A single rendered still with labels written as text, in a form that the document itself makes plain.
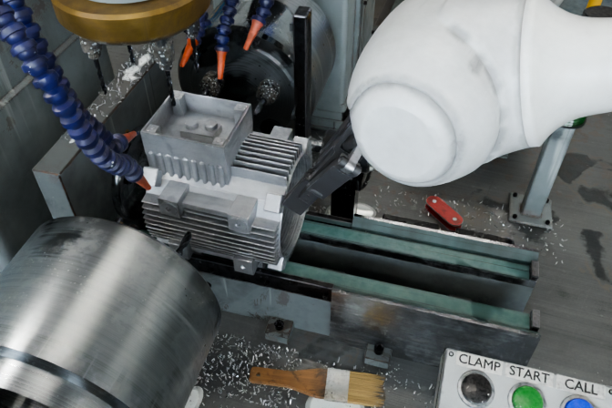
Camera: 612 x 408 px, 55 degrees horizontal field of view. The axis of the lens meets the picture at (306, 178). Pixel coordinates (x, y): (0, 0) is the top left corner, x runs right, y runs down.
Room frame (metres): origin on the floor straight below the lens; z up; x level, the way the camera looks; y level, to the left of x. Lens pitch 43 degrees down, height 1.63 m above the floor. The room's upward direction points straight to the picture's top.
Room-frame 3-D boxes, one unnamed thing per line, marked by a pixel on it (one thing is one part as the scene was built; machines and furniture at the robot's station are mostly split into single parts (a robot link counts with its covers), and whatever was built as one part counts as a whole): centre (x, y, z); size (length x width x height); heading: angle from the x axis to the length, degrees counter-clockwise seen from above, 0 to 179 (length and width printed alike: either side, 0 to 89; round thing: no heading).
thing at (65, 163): (0.68, 0.31, 0.97); 0.30 x 0.11 x 0.34; 165
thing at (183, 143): (0.63, 0.15, 1.11); 0.12 x 0.11 x 0.07; 74
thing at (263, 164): (0.62, 0.11, 1.02); 0.20 x 0.19 x 0.19; 74
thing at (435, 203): (0.77, -0.26, 0.81); 0.09 x 0.03 x 0.02; 33
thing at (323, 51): (0.96, 0.08, 1.04); 0.41 x 0.25 x 0.25; 165
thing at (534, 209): (0.78, -0.44, 1.01); 0.08 x 0.08 x 0.42; 75
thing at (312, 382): (0.43, -0.02, 0.80); 0.21 x 0.05 x 0.01; 82
